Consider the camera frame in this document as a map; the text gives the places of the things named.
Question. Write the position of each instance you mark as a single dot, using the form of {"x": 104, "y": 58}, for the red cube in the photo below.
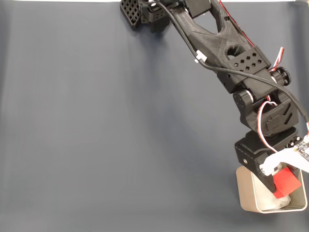
{"x": 286, "y": 184}

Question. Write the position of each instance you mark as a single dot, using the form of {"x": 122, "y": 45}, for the metal box with rounded corners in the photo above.
{"x": 245, "y": 193}

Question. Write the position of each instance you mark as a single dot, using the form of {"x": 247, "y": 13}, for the white crumpled paper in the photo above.
{"x": 263, "y": 200}

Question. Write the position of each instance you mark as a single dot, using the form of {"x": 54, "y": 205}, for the dark table mat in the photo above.
{"x": 96, "y": 135}

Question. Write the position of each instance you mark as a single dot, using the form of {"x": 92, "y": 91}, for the camera board on white mount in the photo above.
{"x": 287, "y": 160}

